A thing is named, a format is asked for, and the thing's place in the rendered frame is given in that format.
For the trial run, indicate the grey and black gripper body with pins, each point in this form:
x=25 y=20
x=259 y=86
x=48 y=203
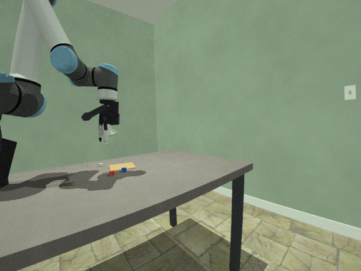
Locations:
x=113 y=112

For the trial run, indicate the tan flat mat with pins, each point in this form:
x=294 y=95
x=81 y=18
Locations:
x=117 y=167

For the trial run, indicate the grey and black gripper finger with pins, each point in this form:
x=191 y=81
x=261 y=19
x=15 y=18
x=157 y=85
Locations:
x=100 y=132
x=108 y=131

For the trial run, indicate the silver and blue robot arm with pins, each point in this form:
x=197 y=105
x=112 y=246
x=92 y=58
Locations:
x=20 y=92

